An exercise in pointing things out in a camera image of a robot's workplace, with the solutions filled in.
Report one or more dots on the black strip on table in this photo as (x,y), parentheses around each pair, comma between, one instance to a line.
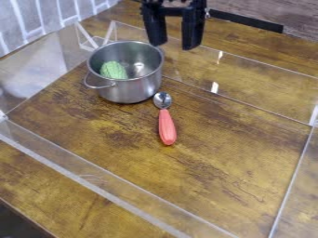
(261,24)

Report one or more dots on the silver metal pot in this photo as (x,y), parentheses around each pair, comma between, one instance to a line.
(142,60)

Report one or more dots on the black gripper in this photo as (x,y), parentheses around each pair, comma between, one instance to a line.
(155,10)

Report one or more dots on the green knitted vegetable toy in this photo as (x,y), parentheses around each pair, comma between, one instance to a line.
(112,70)

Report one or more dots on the clear acrylic barrier walls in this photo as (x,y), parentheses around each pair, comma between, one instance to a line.
(136,142)

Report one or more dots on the red-handled metal spoon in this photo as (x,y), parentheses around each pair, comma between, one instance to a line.
(167,131)

